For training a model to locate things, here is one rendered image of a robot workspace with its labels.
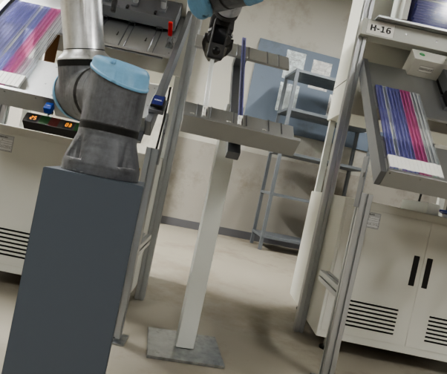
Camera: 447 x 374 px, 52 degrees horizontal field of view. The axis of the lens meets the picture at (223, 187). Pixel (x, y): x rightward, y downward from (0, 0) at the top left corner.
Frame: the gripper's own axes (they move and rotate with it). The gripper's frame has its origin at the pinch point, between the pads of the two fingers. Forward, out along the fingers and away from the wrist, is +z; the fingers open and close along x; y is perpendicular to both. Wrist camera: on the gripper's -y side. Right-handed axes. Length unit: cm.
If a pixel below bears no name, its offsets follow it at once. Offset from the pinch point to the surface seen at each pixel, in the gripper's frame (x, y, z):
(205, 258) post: -11, -56, 31
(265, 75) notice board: -80, 214, 248
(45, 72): 53, -5, 20
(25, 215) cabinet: 55, -42, 63
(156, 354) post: -1, -87, 38
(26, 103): 55, -20, 19
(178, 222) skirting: -24, 67, 326
